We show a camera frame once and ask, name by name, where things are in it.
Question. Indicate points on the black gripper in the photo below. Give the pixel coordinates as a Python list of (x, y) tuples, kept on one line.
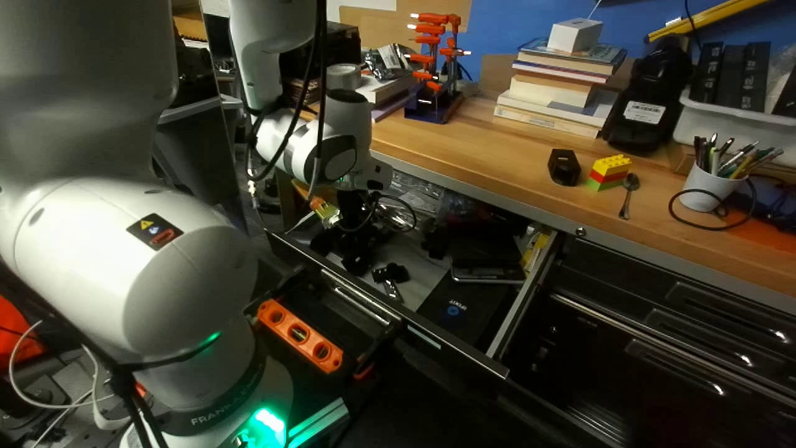
[(357, 229)]

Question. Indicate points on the tool drawer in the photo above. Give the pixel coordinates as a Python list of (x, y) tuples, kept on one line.
[(456, 284)]

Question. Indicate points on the black block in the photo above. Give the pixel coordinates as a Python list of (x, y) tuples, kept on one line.
[(563, 168)]

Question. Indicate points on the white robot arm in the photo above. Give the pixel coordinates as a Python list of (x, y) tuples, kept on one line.
[(153, 278)]

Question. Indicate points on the orange spirit level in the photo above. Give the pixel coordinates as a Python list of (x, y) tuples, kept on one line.
[(305, 340)]

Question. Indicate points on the stack of books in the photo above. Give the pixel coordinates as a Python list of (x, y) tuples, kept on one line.
[(561, 91)]

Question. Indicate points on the yellow red green lego stack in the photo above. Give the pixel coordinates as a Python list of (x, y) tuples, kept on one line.
[(607, 172)]

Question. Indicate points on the small white box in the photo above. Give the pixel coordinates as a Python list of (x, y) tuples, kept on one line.
[(576, 36)]

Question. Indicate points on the metal spoon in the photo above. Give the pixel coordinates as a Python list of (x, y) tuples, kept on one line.
[(630, 187)]

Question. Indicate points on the black label printer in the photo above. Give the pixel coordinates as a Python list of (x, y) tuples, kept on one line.
[(647, 107)]

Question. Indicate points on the white storage bin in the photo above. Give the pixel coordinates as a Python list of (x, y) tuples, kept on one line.
[(767, 130)]

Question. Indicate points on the white pen cup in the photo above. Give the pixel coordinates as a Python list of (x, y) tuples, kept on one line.
[(706, 191)]

